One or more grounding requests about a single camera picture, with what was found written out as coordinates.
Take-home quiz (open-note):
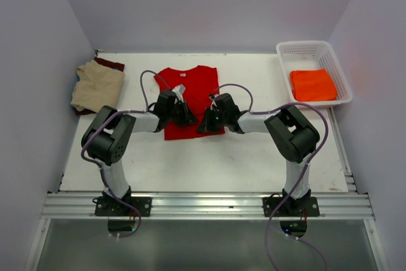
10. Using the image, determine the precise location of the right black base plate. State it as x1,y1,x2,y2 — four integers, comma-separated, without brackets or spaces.
262,193,320,217

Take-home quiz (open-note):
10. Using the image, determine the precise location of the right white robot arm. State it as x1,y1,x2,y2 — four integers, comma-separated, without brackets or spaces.
197,93,328,216

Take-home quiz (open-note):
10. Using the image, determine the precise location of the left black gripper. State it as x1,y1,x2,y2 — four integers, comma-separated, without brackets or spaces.
166,99,198,126

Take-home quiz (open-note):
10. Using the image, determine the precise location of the white plastic basket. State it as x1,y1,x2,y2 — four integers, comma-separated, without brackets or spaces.
276,41,353,108

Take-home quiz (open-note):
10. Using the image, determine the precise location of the aluminium mounting rail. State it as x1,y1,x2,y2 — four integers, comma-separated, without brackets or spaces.
41,192,374,220

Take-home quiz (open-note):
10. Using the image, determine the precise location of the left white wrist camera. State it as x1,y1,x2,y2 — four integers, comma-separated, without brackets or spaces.
171,84,186,102

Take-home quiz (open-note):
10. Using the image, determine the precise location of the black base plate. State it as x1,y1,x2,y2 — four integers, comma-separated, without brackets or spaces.
262,193,320,217
92,196,152,217

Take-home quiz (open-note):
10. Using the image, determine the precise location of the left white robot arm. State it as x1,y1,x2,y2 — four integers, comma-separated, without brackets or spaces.
81,85,199,216

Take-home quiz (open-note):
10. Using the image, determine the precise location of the folded beige t shirt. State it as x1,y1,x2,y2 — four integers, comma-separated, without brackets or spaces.
70,60,125,115

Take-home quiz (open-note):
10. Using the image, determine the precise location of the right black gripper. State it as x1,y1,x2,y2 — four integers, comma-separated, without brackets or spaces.
197,107,228,133

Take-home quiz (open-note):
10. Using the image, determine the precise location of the folded orange t shirt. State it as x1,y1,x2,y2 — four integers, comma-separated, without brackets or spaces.
289,69,338,102

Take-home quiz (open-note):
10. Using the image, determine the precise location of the red t shirt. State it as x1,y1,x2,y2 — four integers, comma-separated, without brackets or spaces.
154,65,219,141

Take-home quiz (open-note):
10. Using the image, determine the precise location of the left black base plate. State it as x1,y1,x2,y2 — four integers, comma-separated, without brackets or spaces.
92,196,152,217

